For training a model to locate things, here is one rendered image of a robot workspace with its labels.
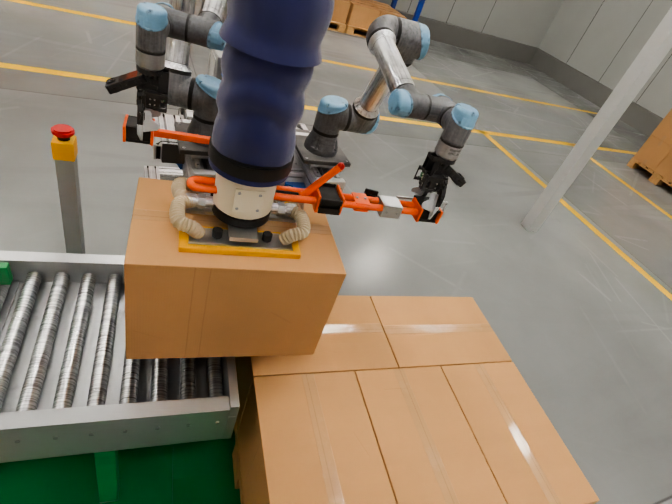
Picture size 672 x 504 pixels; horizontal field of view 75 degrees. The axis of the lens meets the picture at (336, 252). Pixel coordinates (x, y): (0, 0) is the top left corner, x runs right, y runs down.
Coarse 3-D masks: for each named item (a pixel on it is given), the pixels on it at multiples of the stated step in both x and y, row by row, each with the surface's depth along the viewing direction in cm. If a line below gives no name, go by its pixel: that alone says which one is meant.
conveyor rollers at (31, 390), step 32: (0, 288) 152; (32, 288) 156; (64, 288) 161; (0, 352) 136; (96, 352) 145; (0, 384) 129; (32, 384) 131; (64, 384) 134; (96, 384) 136; (128, 384) 139; (160, 384) 142; (192, 384) 146
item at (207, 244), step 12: (204, 228) 123; (216, 228) 120; (180, 240) 117; (192, 240) 118; (204, 240) 119; (216, 240) 120; (228, 240) 122; (264, 240) 125; (276, 240) 128; (192, 252) 117; (204, 252) 118; (216, 252) 119; (228, 252) 120; (240, 252) 121; (252, 252) 122; (264, 252) 123; (276, 252) 125; (288, 252) 126; (300, 252) 128
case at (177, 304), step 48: (144, 192) 131; (144, 240) 116; (144, 288) 115; (192, 288) 119; (240, 288) 123; (288, 288) 128; (336, 288) 132; (144, 336) 127; (192, 336) 132; (240, 336) 137; (288, 336) 143
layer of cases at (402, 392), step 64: (384, 320) 196; (448, 320) 208; (256, 384) 153; (320, 384) 161; (384, 384) 169; (448, 384) 178; (512, 384) 189; (256, 448) 145; (320, 448) 142; (384, 448) 149; (448, 448) 156; (512, 448) 164
